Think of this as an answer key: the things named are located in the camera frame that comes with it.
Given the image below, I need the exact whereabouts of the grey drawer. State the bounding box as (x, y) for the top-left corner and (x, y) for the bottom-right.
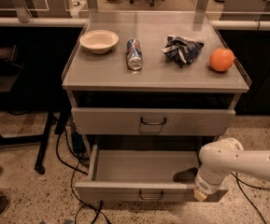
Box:
(74, 144), (230, 203)
(72, 107), (235, 136)

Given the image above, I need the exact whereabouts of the black cable on floor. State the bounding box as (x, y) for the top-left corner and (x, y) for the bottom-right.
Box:
(55, 121), (112, 224)
(231, 171), (270, 224)

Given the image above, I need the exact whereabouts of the blue silver drink can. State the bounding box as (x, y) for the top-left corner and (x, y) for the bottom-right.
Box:
(126, 38), (143, 71)

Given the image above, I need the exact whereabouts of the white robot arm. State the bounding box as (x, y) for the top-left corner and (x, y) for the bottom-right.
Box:
(194, 138), (270, 202)

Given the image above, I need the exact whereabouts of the black cable on left floor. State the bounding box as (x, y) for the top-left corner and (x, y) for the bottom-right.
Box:
(55, 121), (112, 224)

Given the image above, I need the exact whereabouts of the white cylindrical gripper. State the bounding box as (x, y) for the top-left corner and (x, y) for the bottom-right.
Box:
(193, 166), (226, 202)

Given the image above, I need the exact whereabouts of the crumpled blue chip bag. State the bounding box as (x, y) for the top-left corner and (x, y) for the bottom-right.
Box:
(163, 35), (204, 68)

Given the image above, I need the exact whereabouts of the orange fruit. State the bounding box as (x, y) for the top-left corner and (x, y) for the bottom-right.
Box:
(209, 48), (234, 72)

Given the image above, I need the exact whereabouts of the black power adapter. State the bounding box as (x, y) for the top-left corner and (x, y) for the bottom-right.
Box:
(71, 132), (85, 153)

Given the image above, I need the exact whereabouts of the white paper bowl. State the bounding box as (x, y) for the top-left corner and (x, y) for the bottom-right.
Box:
(79, 30), (119, 54)

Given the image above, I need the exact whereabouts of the grey drawer cabinet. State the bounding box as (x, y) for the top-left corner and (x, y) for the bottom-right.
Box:
(63, 11), (249, 150)

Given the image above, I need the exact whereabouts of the black table frame leg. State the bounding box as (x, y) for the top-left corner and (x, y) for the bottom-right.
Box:
(0, 112), (53, 175)

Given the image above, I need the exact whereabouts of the grey top drawer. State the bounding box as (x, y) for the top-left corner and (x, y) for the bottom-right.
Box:
(72, 107), (235, 136)

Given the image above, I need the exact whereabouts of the black cable on right floor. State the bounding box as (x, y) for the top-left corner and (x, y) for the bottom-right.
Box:
(231, 171), (270, 224)

